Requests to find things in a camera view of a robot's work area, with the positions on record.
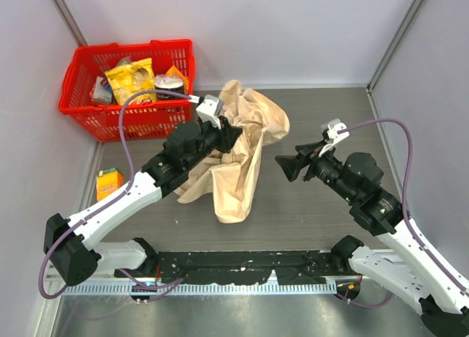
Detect beige and black umbrella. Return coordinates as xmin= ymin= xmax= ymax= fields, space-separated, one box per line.
xmin=175 ymin=80 xmax=290 ymax=223

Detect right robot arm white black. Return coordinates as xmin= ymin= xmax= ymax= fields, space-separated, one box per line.
xmin=275 ymin=142 xmax=468 ymax=336

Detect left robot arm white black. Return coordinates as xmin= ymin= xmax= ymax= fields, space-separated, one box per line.
xmin=44 ymin=117 xmax=242 ymax=286

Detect black cd spindle case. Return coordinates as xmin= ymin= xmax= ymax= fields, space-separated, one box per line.
xmin=154 ymin=75 xmax=184 ymax=100

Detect red plastic shopping basket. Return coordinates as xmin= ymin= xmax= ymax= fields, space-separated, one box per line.
xmin=58 ymin=39 xmax=196 ymax=142

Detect orange snack packet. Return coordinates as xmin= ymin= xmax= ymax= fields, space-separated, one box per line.
xmin=165 ymin=65 xmax=189 ymax=94

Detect yellow chips bag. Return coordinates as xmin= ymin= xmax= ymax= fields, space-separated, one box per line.
xmin=105 ymin=58 xmax=155 ymax=105

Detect orange juice carton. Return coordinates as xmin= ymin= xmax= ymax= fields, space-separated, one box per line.
xmin=96 ymin=168 xmax=124 ymax=201

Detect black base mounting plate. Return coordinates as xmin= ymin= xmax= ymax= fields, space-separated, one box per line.
xmin=129 ymin=251 xmax=356 ymax=286

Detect grey small box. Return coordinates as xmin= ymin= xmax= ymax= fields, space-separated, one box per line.
xmin=89 ymin=76 xmax=113 ymax=105

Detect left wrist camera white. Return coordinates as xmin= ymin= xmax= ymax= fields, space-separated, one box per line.
xmin=196 ymin=95 xmax=224 ymax=129

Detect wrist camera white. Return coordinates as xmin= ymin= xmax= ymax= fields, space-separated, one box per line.
xmin=319 ymin=119 xmax=350 ymax=157
xmin=196 ymin=95 xmax=224 ymax=129

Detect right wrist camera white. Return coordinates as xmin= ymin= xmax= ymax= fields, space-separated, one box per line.
xmin=319 ymin=119 xmax=350 ymax=157

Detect white slotted cable duct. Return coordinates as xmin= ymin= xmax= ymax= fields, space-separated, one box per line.
xmin=64 ymin=280 xmax=336 ymax=296

